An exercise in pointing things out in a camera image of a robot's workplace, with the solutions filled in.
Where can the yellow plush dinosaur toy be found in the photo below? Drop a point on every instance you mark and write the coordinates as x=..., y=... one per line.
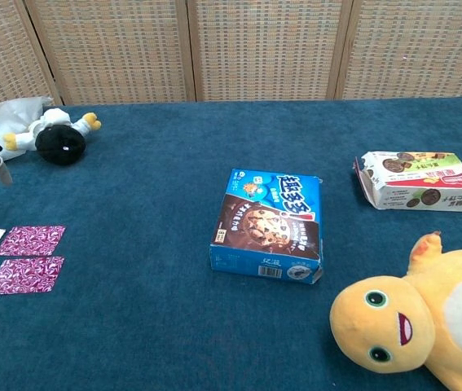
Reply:
x=377, y=326

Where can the blue chocolate chip cookie box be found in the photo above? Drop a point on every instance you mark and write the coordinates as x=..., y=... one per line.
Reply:
x=263, y=220

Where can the black headed white plush doll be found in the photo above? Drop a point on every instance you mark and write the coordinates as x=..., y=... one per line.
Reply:
x=59, y=144

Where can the white green red biscuit box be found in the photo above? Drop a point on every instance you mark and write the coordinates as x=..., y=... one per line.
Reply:
x=422, y=179

